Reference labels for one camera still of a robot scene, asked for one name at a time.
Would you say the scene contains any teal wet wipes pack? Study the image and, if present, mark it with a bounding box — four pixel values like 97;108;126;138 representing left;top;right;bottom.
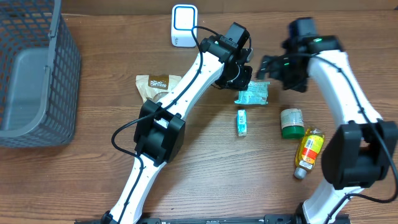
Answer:
234;81;270;105

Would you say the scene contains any white barcode scanner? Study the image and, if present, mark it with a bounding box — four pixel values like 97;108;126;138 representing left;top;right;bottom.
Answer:
170;4;198;48

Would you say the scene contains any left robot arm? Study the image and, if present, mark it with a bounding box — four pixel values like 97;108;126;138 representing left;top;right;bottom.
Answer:
100;22;252;223

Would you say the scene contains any yellow tea bottle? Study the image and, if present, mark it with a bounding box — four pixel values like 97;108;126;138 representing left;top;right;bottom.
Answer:
294;128;325;180

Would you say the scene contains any green lidded white jar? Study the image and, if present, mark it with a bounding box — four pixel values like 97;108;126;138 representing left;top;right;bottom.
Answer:
280;108;305;139

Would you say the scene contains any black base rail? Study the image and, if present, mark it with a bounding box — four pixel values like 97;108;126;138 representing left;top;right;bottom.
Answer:
74;213;352;224

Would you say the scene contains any teal Kleenex tissue pack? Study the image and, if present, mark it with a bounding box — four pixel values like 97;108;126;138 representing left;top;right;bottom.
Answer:
237;110;248;136

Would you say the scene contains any grey plastic mesh basket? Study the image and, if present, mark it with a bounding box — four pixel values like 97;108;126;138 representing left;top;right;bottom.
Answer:
1;0;81;147

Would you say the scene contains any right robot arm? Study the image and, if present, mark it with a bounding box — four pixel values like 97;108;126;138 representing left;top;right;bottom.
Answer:
257;17;397;223

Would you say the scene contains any brown snack bag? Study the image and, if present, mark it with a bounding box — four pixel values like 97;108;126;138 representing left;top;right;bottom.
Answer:
136;75;182;103

